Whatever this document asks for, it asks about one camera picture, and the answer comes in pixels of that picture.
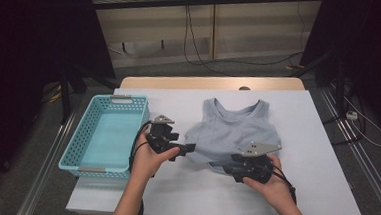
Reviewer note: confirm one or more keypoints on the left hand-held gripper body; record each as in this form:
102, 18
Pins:
160, 135

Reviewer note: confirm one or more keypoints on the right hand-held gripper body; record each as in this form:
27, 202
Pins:
256, 168

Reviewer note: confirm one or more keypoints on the light blue tank top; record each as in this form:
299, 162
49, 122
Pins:
227, 133

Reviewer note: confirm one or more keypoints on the turquoise plastic basket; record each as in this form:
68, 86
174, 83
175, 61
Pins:
74, 147

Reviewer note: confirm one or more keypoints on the person's right hand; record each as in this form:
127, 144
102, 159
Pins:
275, 191

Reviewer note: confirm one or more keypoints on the person's left hand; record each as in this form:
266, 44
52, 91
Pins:
145, 165

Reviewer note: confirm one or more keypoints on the wooden table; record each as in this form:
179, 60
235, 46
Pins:
196, 83

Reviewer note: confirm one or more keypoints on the white table sheet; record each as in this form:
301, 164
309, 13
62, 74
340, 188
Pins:
310, 128

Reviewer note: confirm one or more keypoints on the dark table grommet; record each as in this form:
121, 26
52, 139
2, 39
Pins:
244, 88

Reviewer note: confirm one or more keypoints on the black metal stand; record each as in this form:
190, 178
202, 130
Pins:
66, 96
339, 86

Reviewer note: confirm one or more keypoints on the white power strip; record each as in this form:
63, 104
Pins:
352, 115

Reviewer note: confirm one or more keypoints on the beige wooden cabinet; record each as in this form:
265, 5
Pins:
250, 31

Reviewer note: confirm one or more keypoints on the black horizontal bar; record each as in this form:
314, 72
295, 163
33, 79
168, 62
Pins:
201, 1

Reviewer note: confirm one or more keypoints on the black curtain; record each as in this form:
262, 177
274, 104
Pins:
375, 48
21, 60

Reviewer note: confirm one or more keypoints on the aluminium floor rail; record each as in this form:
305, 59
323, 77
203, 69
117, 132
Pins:
371, 175
46, 169

